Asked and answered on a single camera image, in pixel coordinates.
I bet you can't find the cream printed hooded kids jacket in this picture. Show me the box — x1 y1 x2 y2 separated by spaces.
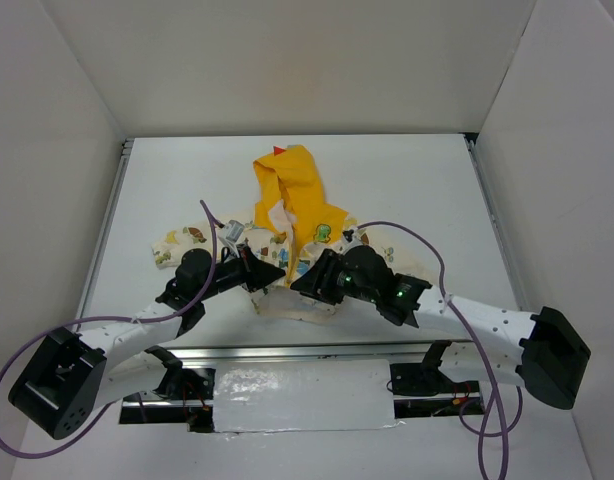
147 143 436 324

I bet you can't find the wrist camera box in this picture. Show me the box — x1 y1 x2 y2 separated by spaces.
340 229 362 252
219 220 244 248

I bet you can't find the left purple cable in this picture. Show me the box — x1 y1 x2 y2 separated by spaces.
0 199 223 460

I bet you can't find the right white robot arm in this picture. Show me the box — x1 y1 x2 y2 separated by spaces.
291 246 591 410

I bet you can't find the purple cable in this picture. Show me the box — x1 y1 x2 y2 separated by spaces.
351 219 524 480
0 199 223 460

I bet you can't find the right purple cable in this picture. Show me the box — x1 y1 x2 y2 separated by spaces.
351 219 524 480

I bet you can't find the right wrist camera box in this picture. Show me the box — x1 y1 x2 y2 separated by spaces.
340 229 362 252

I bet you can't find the white panel on rail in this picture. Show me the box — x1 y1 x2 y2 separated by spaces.
213 359 398 433

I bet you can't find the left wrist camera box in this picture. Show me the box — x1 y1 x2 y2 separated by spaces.
219 220 244 248

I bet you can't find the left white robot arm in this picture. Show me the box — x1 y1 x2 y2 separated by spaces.
8 244 285 440

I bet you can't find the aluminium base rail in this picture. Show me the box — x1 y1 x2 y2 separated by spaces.
119 342 483 434

